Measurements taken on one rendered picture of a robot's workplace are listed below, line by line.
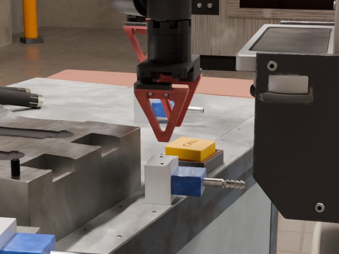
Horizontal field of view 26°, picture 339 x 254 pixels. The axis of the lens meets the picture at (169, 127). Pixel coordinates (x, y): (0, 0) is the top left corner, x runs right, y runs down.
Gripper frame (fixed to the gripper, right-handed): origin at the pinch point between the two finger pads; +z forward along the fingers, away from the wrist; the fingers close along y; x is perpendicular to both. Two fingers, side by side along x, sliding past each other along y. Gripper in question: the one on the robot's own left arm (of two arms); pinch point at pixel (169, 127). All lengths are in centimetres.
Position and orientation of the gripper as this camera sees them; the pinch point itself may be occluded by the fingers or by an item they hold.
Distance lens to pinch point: 98.0
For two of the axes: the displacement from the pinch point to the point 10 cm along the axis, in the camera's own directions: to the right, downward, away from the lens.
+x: 9.8, 0.5, -2.0
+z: 0.0, 9.6, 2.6
